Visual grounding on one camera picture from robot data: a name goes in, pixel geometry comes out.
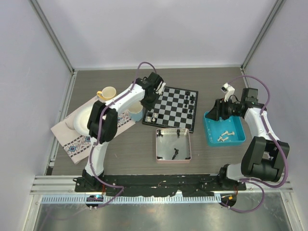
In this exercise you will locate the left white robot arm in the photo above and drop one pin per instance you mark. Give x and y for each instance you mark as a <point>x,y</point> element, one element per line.
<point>102,124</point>

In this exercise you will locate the yellow mug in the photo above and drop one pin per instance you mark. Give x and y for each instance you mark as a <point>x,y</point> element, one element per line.
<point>107,93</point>

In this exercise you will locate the black white chess board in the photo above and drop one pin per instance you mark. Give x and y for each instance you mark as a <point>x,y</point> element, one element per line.
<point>168,110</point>

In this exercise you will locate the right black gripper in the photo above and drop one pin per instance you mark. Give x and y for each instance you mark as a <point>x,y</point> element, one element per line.
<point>219,110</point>

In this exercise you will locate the blue plastic tray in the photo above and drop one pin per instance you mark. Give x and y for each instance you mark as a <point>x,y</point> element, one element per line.
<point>214,129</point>

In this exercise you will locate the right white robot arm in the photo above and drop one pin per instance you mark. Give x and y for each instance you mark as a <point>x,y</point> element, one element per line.
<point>264,160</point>

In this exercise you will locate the white paper plate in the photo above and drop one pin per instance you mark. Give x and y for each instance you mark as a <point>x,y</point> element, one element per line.
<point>81,120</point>

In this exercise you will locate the light blue mug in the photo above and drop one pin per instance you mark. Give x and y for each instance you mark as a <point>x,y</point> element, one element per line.
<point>136,111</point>

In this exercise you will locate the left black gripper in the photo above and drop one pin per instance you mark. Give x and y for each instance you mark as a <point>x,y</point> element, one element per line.
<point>149,106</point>

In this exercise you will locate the aluminium frame rail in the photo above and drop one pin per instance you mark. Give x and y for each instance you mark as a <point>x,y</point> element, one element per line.
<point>49,30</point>

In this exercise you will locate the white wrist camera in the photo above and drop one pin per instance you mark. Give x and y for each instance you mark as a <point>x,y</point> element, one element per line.
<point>228,90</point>
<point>160,88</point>

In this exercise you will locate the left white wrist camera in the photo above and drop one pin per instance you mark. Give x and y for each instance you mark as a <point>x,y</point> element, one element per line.
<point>160,88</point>

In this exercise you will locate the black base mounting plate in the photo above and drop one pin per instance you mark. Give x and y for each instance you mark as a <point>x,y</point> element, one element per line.
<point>156,185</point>

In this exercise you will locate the black chess piece in tin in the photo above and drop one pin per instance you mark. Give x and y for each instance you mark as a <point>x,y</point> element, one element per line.
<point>175,153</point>

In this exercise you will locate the patterned cloth placemat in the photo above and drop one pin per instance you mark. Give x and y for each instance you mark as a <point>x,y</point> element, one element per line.
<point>75,145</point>

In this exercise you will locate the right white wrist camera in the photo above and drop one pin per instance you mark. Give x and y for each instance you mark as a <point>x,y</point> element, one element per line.
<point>228,90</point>

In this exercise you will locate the pink metal tin tray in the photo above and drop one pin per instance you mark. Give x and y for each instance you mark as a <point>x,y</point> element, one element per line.
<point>169,138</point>

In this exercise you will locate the slotted cable duct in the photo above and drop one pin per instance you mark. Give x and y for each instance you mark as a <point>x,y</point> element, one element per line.
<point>96,199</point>

